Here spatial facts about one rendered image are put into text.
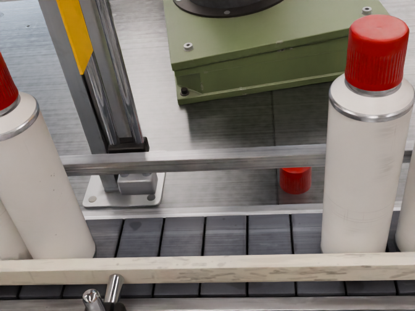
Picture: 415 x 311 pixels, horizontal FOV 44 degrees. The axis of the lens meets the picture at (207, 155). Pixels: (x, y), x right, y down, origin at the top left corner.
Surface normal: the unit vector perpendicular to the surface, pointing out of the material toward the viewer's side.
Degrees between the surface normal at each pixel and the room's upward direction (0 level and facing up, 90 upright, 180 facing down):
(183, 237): 0
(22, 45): 0
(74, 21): 90
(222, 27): 4
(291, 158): 90
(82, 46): 90
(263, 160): 90
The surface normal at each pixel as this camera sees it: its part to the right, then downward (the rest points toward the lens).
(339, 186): -0.70, 0.54
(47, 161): 0.92, 0.18
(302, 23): -0.15, -0.69
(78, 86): -0.06, 0.67
